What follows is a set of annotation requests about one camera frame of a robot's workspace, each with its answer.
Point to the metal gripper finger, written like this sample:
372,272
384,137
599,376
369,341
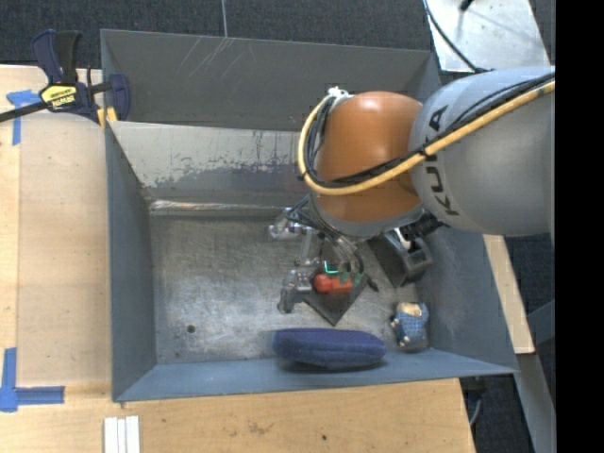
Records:
295,286
283,230

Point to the red toy fruit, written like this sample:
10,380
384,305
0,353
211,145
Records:
330,284

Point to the dark green flat block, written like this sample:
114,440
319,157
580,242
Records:
336,307

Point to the dark blue cloth pad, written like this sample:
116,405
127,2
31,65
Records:
330,347

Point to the grey metal bin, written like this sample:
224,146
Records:
212,290

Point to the black plastic tape dispenser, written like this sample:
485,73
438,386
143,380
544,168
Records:
408,262

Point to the toy animal in blue clothes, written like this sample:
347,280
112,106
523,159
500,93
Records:
411,326

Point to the pale wood board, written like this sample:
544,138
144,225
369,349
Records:
61,253

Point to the black cylinder on white bracket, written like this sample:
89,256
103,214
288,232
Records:
405,239

